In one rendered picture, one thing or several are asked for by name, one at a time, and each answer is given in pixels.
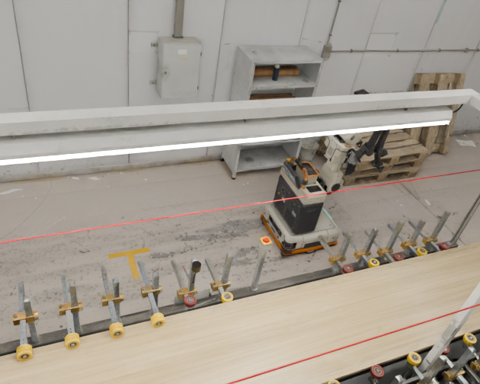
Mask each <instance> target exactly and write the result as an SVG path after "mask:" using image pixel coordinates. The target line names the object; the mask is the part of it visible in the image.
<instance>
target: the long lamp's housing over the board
mask: <svg viewBox="0 0 480 384"><path fill-rule="evenodd" d="M452 118H453V110H452V109H451V108H449V107H447V106H446V105H439V106H428V107H409V108H408V109H407V111H406V110H404V109H403V108H396V109H385V110H363V111H352V112H340V113H329V114H308V115H297V116H286V117H265V118H254V119H247V120H246V123H245V122H244V120H221V121H210V122H199V123H178V124H166V125H155V126H134V127H123V128H112V129H101V130H79V131H68V132H57V133H36V134H24V135H14V139H13V136H0V161H5V160H14V159H23V158H39V157H48V156H57V155H74V154H82V153H91V152H108V151H117V150H125V149H142V148H151V147H159V146H176V145H185V144H194V143H203V142H219V141H228V140H237V139H253V138H263V137H272V136H288V135H297V134H306V133H322V132H331V131H340V130H356V129H366V128H374V127H383V126H400V125H408V124H417V123H434V122H443V121H447V123H446V124H447V125H449V124H450V121H451V120H452Z"/></svg>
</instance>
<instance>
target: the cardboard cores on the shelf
mask: <svg viewBox="0 0 480 384"><path fill-rule="evenodd" d="M273 72H274V66H255V69H254V76H273ZM286 75H299V69H298V68H297V67H296V66H280V71H279V75H278V76H286ZM282 98H296V97H295V96H293V95H292V93H281V94H250V99H249V100H250V101H252V100H267V99H282Z"/></svg>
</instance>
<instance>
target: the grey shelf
mask: <svg viewBox="0 0 480 384"><path fill-rule="evenodd" d="M251 51H256V52H257V53H258V54H253V53H252V52H251ZM275 64H280V65H281V66H296V67H297V68H298V69H299V75H286V76H278V79H277V81H273V80H272V76H254V69H255V66H275ZM323 65H324V60H323V59H322V58H321V57H320V56H318V55H317V54H316V53H314V52H313V51H312V50H311V49H309V48H308V47H307V46H237V52H236V58H235V67H234V72H233V78H232V87H231V93H230V99H229V101H249V99H250V94H281V93H292V95H293V96H295V97H296V98H310V97H315V93H316V90H317V87H318V82H319V79H320V75H321V73H322V68H323ZM298 66H299V67H298ZM301 67H302V68H301ZM302 140H303V137H298V138H289V139H273V140H264V141H256V142H240V143H232V144H223V145H222V154H221V159H220V160H221V162H223V161H224V160H225V161H226V164H227V165H228V166H229V168H230V169H231V171H232V180H234V179H235V176H236V172H240V171H248V170H258V169H265V168H278V167H282V166H283V165H284V162H285V161H286V159H287V158H292V157H296V158H298V156H299V151H300V148H301V145H302Z"/></svg>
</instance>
